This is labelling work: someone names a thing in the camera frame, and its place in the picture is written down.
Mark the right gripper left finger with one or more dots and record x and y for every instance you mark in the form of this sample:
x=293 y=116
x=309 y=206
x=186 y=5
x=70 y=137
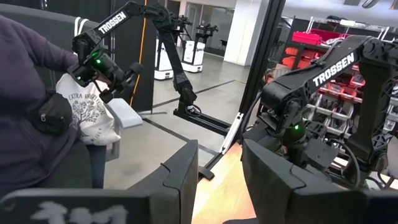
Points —
x=124 y=205

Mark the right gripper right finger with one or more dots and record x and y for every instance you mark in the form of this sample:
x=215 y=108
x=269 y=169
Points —
x=295 y=199

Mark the black background robot arm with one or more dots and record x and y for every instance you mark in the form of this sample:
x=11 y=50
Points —
x=112 y=23

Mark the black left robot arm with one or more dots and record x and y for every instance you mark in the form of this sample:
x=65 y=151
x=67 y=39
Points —
x=332 y=70

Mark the black partition panel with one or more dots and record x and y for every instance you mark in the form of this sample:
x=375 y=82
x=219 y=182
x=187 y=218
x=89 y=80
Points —
x=124 y=46

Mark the white printed tote bag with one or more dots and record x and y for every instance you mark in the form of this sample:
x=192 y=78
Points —
x=90 y=118

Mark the white mobile robot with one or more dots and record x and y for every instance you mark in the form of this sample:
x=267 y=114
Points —
x=192 y=56
x=163 y=65

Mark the black waist pouch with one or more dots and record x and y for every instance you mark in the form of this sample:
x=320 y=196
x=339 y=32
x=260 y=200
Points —
x=51 y=115

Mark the person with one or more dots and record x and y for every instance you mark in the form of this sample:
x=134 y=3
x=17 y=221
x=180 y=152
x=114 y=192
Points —
x=18 y=77

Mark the red storage bin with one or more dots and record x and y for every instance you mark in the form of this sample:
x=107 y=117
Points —
x=328 y=33
x=306 y=38

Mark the black background base rail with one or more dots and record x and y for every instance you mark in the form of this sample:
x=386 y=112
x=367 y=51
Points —
x=205 y=121

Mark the black aluminium table frame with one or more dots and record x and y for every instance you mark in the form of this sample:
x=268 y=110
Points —
x=264 y=46

